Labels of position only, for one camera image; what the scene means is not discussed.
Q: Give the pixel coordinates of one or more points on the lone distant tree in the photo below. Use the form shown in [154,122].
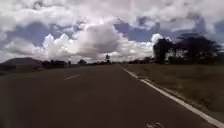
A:
[107,58]

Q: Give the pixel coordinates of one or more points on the distant row of trees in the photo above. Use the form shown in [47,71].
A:
[76,62]

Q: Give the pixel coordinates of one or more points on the dark grey asphalt road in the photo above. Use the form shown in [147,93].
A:
[96,100]

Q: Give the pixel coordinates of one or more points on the robot's own part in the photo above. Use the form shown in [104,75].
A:
[155,125]

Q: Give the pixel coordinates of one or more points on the grass verge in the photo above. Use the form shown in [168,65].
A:
[186,78]

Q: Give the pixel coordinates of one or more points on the clump of dark trees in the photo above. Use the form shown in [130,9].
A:
[190,50]

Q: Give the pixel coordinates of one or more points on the distant hill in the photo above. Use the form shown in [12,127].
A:
[21,62]

